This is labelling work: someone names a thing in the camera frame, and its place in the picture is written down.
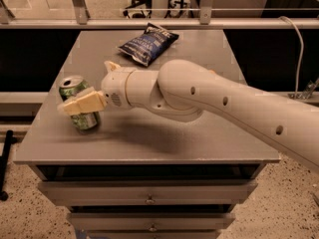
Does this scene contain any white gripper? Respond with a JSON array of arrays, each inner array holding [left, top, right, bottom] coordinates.
[[57, 61, 136, 116]]

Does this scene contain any green soda can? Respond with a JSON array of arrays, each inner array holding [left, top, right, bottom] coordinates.
[[59, 75, 100, 131]]

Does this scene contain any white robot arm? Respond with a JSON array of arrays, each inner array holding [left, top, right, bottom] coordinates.
[[58, 60, 319, 172]]

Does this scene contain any blue chip bag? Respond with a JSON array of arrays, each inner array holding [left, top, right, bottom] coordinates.
[[119, 23, 178, 67]]

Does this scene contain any black office chair base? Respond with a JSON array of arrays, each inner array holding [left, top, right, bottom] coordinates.
[[123, 0, 190, 19]]

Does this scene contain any grey drawer cabinet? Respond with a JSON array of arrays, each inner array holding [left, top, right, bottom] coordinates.
[[13, 29, 281, 239]]

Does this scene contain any black stand on floor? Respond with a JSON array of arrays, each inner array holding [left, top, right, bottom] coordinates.
[[0, 130, 14, 201]]

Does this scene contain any top grey drawer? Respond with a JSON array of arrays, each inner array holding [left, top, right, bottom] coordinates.
[[38, 180, 257, 206]]

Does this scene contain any grey drawer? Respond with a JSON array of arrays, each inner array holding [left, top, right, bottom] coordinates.
[[67, 213, 234, 232], [38, 180, 257, 206]]

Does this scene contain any metal railing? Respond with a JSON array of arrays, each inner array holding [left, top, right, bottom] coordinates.
[[0, 0, 319, 29]]

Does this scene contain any white cable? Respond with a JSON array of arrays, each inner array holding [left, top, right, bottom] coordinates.
[[278, 15, 305, 99]]

